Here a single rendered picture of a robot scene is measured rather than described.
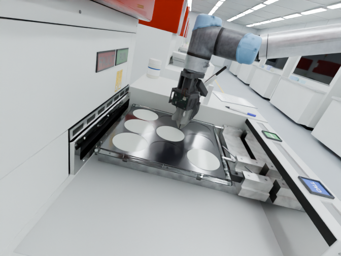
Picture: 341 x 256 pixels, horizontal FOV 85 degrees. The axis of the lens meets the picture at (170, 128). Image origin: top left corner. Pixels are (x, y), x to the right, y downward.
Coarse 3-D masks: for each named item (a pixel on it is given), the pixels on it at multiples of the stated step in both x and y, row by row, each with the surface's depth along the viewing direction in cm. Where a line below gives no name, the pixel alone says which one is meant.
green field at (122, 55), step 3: (120, 51) 58; (123, 51) 60; (126, 51) 64; (117, 54) 56; (120, 54) 58; (123, 54) 61; (126, 54) 64; (117, 57) 56; (120, 57) 59; (123, 57) 62; (126, 57) 65; (117, 60) 57; (120, 60) 60; (123, 60) 63; (126, 60) 66; (117, 63) 58
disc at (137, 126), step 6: (132, 120) 66; (138, 120) 67; (126, 126) 61; (132, 126) 62; (138, 126) 63; (144, 126) 64; (150, 126) 65; (138, 132) 60; (144, 132) 61; (150, 132) 62
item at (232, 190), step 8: (104, 160) 55; (112, 160) 55; (120, 160) 55; (136, 168) 56; (144, 168) 55; (152, 168) 55; (168, 176) 56; (176, 176) 56; (184, 176) 55; (200, 184) 56; (208, 184) 56; (216, 184) 55; (232, 192) 56
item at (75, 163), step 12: (108, 108) 61; (96, 120) 52; (120, 120) 75; (84, 132) 45; (108, 132) 63; (72, 144) 41; (96, 144) 55; (72, 156) 42; (84, 156) 48; (72, 168) 44
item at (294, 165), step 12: (252, 120) 79; (276, 144) 64; (276, 156) 54; (288, 156) 57; (288, 168) 50; (300, 168) 52; (312, 204) 39; (324, 204) 40; (336, 204) 41; (324, 216) 36; (336, 216) 38; (336, 228) 34; (336, 240) 32; (324, 252) 34; (336, 252) 33
